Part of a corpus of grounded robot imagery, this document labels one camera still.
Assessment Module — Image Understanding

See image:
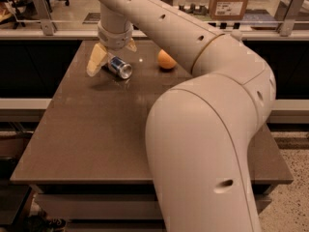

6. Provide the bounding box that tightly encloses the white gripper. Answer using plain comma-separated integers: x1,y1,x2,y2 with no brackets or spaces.
86,20,137,77

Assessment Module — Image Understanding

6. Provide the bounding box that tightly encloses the grey cabinet drawer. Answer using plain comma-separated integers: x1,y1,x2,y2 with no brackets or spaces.
34,192,272,220

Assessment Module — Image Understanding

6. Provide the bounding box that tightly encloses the blue silver redbull can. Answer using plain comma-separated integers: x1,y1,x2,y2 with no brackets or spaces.
107,56,132,79

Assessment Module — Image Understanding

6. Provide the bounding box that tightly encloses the left metal railing post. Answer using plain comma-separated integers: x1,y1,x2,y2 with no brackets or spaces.
32,0,56,36

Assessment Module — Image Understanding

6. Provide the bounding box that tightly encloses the brown cardboard box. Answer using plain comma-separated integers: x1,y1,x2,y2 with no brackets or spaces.
209,0,248,20

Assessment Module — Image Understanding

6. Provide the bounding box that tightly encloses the clear plastic water bottle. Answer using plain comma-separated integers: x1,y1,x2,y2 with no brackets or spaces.
231,30,242,41

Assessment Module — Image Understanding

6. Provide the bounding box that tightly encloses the orange fruit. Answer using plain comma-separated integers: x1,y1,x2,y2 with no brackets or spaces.
157,49,177,70

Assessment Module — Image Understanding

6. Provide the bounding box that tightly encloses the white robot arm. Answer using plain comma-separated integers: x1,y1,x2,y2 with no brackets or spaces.
98,0,276,232

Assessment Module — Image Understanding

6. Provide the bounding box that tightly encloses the right metal railing post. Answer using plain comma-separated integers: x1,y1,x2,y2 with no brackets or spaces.
277,0,309,36

